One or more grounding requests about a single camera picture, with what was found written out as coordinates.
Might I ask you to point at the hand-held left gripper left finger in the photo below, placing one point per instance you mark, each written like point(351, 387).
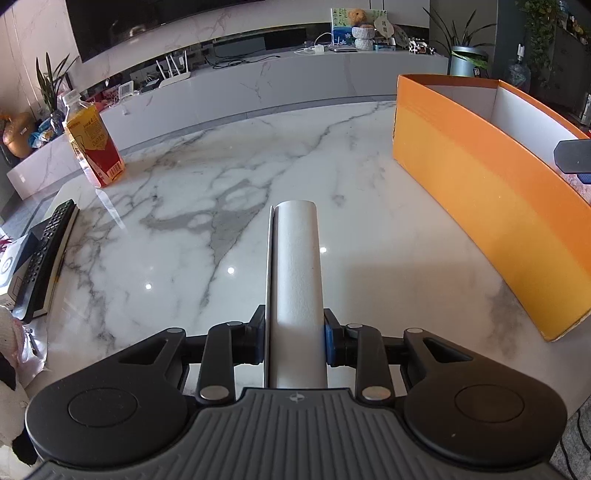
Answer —
point(251, 341)

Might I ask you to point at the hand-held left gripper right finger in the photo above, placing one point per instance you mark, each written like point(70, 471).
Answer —
point(328, 344)

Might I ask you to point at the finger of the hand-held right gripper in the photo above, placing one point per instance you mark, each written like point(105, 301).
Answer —
point(575, 154)

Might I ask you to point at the orange cardboard box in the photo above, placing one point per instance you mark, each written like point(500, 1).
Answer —
point(485, 194)

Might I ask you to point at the water jug with pump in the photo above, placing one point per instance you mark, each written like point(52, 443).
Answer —
point(517, 71)

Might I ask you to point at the silver planter with plant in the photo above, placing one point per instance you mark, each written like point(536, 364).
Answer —
point(464, 62)

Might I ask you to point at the cow figurine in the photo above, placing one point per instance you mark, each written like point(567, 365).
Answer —
point(420, 48)

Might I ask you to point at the black remote control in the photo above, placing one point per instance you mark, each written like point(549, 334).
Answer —
point(46, 249)
point(48, 295)

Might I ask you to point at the round paper fan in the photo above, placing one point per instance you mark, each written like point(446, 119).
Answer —
point(384, 26)

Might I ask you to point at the blue and white box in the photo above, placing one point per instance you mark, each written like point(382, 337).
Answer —
point(11, 272)

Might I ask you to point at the tea bottle red label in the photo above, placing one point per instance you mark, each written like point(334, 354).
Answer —
point(92, 143)

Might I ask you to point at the small teddy bear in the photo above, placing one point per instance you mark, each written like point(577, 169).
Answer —
point(358, 17)

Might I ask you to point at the marble tv console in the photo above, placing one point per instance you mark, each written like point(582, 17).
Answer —
point(277, 83)

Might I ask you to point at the grey rug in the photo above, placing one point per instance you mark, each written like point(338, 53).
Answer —
point(575, 447)

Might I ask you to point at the painted picture card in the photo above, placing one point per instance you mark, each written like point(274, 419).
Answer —
point(339, 27)

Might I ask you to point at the white router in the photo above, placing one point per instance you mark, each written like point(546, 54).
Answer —
point(173, 79)

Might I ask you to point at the small digital clock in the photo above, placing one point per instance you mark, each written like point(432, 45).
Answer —
point(125, 90)

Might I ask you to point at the snack bags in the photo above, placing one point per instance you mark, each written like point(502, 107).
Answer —
point(41, 134)

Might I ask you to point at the golden pot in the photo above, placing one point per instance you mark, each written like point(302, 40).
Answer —
point(18, 136)

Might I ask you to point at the green plant in blue vase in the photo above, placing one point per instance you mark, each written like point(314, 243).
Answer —
point(51, 87)

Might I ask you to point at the black television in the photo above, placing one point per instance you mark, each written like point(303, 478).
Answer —
point(138, 23)

